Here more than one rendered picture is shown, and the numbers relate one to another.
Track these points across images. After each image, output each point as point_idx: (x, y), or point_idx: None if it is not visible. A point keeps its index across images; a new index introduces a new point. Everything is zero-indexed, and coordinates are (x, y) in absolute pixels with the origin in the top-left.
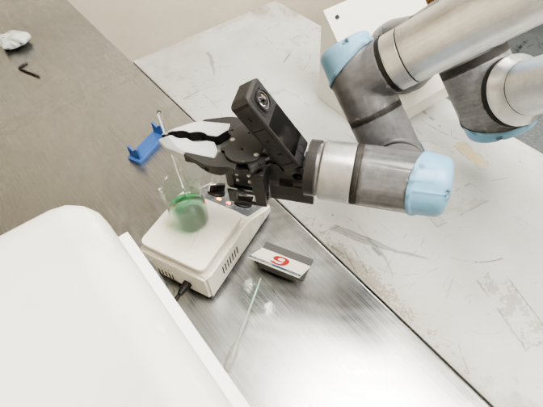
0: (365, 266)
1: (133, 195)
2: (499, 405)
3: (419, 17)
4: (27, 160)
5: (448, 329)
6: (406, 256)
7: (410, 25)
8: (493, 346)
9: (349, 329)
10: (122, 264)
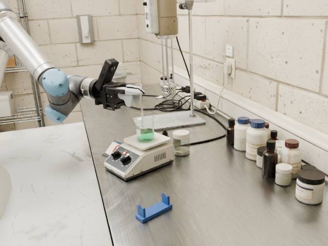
0: (84, 151)
1: (174, 188)
2: (83, 129)
3: (42, 55)
4: (258, 225)
5: (77, 138)
6: (65, 151)
7: (45, 57)
8: (70, 134)
9: (107, 141)
10: None
